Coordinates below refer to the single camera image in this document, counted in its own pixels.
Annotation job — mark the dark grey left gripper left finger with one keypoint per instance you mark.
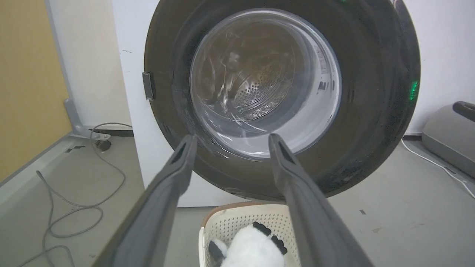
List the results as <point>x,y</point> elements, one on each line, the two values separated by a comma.
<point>156,207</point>

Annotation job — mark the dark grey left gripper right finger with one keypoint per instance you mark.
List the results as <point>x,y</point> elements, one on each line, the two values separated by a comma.
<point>315,215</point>

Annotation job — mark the white washing machine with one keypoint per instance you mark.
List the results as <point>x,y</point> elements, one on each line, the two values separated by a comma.
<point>137,111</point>
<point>371,111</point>

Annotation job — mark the white and black plush toy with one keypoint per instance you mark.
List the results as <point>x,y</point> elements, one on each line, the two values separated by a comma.
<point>248,248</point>

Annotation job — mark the white plastic laundry basket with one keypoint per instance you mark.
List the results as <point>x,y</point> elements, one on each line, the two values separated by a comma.
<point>230,222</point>

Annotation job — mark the grey partition stand with caster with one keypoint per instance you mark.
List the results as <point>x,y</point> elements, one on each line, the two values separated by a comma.
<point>79,122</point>

